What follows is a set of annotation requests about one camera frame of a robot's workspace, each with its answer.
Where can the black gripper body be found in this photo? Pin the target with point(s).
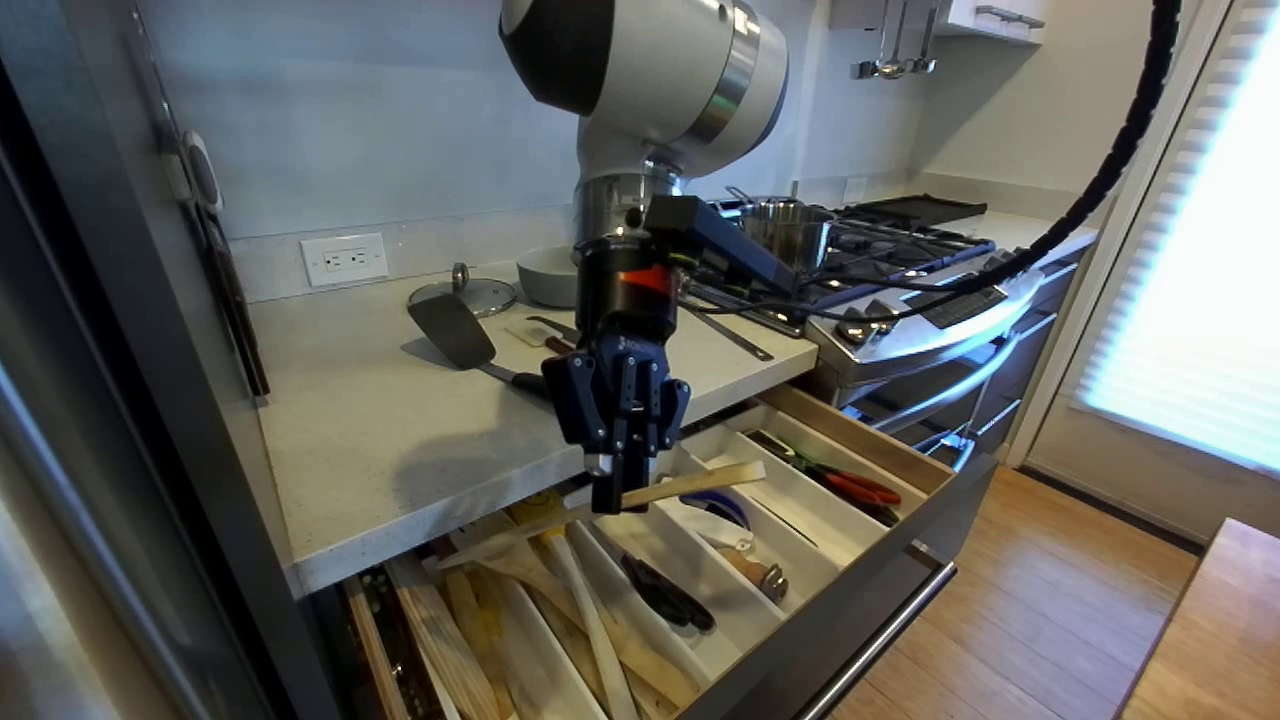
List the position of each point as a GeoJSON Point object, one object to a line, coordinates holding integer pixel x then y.
{"type": "Point", "coordinates": [615, 394]}

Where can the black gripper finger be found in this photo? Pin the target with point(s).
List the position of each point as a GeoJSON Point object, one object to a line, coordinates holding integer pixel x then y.
{"type": "Point", "coordinates": [639, 460]}
{"type": "Point", "coordinates": [605, 470]}

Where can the black spatula turner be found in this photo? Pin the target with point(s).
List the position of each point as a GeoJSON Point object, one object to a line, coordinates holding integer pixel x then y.
{"type": "Point", "coordinates": [462, 343]}

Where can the black handled knife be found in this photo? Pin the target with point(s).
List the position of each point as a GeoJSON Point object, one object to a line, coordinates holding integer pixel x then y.
{"type": "Point", "coordinates": [559, 325]}

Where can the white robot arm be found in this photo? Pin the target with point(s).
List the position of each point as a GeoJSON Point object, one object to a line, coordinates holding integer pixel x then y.
{"type": "Point", "coordinates": [660, 88]}

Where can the long metal ladle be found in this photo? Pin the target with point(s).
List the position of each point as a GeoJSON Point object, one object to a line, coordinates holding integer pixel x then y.
{"type": "Point", "coordinates": [730, 333]}

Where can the white drawer organizer tray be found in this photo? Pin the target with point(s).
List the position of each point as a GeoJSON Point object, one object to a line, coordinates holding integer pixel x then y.
{"type": "Point", "coordinates": [749, 577]}

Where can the black peeler in drawer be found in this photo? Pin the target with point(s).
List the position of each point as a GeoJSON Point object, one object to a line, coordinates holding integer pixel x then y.
{"type": "Point", "coordinates": [666, 597]}

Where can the open wooden kitchen drawer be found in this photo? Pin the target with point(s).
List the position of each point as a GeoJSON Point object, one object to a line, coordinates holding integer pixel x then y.
{"type": "Point", "coordinates": [522, 633]}

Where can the white upper cabinet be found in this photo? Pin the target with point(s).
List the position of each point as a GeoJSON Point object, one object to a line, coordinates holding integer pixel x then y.
{"type": "Point", "coordinates": [1015, 21]}

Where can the grey bowl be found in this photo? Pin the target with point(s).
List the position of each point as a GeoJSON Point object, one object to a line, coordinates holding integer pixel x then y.
{"type": "Point", "coordinates": [548, 277]}

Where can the round pot lid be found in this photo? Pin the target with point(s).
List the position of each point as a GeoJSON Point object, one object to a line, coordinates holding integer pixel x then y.
{"type": "Point", "coordinates": [479, 293]}

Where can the stainless steel pot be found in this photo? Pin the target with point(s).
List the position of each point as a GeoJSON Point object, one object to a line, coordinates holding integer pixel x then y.
{"type": "Point", "coordinates": [785, 224]}

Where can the stainless steel oven range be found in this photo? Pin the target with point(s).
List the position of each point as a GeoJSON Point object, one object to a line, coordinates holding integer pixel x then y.
{"type": "Point", "coordinates": [895, 296]}

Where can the stainless steel refrigerator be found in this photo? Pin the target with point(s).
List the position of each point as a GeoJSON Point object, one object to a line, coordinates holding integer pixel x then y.
{"type": "Point", "coordinates": [138, 566]}

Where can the wooden table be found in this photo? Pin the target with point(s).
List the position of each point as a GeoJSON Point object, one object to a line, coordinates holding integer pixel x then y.
{"type": "Point", "coordinates": [1219, 655]}

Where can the blue handled utensil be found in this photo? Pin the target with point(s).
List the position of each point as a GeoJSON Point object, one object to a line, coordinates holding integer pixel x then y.
{"type": "Point", "coordinates": [716, 506]}

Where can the red handled scissors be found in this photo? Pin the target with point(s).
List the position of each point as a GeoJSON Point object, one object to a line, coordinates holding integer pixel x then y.
{"type": "Point", "coordinates": [867, 494]}

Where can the white wall outlet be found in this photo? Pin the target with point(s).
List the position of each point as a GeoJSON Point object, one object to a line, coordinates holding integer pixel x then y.
{"type": "Point", "coordinates": [344, 258]}

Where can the wall knife rack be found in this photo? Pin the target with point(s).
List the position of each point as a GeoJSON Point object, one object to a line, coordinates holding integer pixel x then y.
{"type": "Point", "coordinates": [203, 207]}

